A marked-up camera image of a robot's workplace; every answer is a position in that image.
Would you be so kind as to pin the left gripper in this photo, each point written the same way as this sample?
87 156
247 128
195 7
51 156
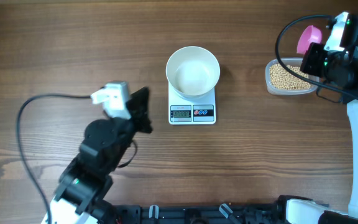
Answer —
140 107

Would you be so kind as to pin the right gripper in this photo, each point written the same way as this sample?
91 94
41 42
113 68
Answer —
309 65

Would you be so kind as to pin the pink plastic measuring scoop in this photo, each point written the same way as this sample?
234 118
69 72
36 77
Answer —
310 35

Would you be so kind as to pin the white digital kitchen scale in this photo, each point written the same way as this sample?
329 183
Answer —
191 111

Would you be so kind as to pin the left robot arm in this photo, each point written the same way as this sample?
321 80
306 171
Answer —
79 197

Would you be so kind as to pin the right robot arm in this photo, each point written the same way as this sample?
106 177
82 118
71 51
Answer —
302 210

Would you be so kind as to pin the white bowl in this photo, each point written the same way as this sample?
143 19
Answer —
192 71

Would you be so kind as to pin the clear plastic container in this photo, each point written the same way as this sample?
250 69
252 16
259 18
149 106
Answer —
293 64

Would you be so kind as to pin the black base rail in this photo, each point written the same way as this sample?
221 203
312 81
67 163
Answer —
225 213

